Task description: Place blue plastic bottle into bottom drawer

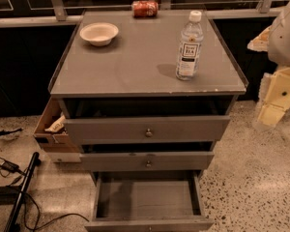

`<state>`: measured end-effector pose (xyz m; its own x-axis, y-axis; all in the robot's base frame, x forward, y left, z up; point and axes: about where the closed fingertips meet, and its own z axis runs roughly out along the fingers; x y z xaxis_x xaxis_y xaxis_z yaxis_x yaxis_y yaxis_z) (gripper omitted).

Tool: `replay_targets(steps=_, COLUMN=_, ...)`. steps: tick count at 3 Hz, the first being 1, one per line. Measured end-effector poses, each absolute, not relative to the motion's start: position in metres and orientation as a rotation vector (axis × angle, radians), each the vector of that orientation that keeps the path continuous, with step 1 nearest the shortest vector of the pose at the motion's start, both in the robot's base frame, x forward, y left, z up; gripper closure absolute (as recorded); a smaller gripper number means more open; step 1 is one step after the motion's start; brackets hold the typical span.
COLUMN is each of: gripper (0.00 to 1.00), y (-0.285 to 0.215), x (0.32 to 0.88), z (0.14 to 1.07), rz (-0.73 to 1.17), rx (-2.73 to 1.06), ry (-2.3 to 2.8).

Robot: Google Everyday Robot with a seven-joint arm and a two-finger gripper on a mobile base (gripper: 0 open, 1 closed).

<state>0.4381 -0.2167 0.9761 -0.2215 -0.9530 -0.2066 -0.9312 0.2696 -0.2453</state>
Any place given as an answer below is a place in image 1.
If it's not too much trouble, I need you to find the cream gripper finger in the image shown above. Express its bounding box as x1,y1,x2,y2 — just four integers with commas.
247,27,270,52
254,66,290,129

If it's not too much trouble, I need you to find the clear plastic water bottle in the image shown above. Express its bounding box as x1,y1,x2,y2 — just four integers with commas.
176,11,204,80

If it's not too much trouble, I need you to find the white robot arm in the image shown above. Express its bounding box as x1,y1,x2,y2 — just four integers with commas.
247,1,290,130

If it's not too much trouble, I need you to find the grey drawer cabinet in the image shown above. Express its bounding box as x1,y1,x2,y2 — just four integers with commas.
47,9,249,186

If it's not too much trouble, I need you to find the grey middle drawer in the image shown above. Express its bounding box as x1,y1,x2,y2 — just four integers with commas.
80,142,214,172

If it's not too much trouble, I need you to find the grey drawer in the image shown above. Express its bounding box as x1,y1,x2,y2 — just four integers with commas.
64,97,230,145
80,142,214,172
85,170,214,232

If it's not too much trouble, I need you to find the grey bottom drawer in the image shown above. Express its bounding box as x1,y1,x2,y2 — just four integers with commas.
85,170,214,232

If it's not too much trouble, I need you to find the grey top drawer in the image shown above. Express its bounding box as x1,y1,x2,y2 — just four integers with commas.
64,97,230,145

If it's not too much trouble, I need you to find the orange soda can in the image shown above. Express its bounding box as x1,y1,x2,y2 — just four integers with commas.
131,0,159,17

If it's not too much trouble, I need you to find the white paper bowl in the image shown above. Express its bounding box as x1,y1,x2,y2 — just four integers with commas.
80,22,119,46

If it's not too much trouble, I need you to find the metal window railing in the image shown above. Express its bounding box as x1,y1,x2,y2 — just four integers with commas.
0,0,290,29

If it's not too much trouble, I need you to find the crumpled paper in box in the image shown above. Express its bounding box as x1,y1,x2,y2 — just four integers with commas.
45,115,65,133

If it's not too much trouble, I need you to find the brown cardboard box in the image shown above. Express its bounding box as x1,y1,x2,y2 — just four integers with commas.
34,99,80,162

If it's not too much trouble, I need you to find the black stand pole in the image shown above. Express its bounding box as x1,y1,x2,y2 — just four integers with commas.
4,152,41,232

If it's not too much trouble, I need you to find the black power adapter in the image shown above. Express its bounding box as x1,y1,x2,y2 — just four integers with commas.
0,160,19,173

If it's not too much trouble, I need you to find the black floor cable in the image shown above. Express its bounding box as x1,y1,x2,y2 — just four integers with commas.
20,191,90,232

